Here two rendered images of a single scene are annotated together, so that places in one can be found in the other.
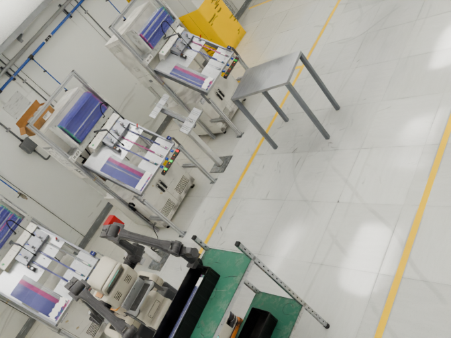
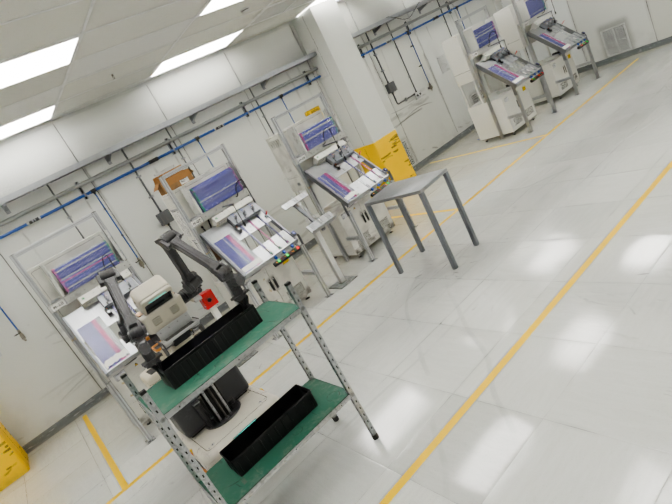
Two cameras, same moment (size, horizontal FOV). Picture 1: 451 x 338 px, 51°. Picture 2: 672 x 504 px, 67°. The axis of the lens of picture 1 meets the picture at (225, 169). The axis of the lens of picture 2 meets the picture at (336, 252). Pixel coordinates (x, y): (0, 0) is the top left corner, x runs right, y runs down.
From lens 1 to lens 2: 1.05 m
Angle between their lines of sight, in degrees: 15
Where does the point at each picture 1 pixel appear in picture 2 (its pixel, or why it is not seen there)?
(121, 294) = (161, 321)
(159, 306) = not seen: hidden behind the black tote
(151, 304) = not seen: hidden behind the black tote
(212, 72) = (360, 187)
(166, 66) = (317, 171)
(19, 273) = (95, 314)
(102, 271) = (148, 287)
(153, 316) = not seen: hidden behind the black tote
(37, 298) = (101, 341)
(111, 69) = (271, 175)
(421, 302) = (487, 426)
